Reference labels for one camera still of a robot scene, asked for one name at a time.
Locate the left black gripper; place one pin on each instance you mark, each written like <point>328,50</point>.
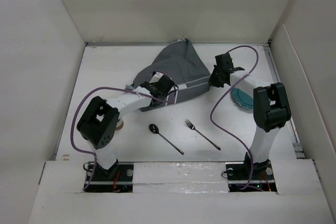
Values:
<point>150,84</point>

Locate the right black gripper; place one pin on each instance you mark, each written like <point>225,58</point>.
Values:
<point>212,81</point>

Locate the grey striped cloth placemat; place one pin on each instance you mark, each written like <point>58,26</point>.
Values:
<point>180,62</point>

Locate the teal ceramic plate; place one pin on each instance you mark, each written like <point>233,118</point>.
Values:
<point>242,99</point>

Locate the dark metal fork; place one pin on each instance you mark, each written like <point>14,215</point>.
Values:
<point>192,127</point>

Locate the steel cup with white sleeve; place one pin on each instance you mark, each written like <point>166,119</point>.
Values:
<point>119,125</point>

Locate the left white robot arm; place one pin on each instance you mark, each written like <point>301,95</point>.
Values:
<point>102,118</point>

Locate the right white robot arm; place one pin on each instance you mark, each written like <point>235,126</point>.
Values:
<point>271,109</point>

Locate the dark metal spoon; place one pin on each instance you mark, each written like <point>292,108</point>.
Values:
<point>155,130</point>

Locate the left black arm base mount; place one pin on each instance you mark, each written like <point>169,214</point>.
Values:
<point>118,179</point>

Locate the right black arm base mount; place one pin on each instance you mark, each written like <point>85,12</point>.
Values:
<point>237,175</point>

